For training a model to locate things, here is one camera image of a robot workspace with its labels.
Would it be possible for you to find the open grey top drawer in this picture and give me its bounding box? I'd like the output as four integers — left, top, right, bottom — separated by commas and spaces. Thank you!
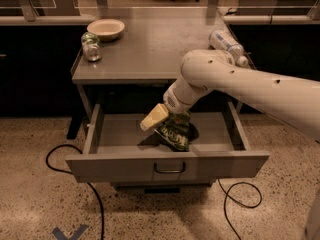
65, 103, 269, 186

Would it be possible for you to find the green soda can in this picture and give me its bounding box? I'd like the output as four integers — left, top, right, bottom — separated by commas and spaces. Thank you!
81, 32, 102, 62

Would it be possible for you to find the black cable on right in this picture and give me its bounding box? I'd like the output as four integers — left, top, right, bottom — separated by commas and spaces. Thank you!
217, 178, 263, 240

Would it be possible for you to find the white ceramic bowl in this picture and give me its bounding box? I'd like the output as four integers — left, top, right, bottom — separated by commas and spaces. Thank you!
87, 19, 125, 41

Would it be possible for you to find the green jalapeno chip bag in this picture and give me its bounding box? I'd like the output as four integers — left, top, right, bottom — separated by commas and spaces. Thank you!
155, 111, 191, 152

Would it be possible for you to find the blue tape floor mark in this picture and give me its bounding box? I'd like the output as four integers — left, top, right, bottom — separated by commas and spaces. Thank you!
52, 224, 88, 240

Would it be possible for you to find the black cable on left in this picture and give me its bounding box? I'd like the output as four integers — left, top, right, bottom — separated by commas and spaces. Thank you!
45, 143, 106, 240

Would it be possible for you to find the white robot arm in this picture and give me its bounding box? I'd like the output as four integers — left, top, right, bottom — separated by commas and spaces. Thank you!
140, 50, 320, 144

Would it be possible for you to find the grey metal counter cabinet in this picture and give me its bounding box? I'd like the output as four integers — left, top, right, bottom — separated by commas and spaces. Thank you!
66, 6, 259, 194

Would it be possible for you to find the clear plastic water bottle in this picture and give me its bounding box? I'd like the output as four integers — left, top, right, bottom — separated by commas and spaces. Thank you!
209, 30, 249, 68

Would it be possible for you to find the black cable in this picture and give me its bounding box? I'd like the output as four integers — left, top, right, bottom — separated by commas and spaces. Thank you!
45, 143, 106, 240
217, 178, 263, 240

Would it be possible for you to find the black drawer handle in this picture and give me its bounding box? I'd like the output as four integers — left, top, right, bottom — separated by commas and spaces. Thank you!
153, 162, 187, 174

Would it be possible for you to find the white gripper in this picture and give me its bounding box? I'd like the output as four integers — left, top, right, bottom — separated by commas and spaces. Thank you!
140, 76, 211, 131

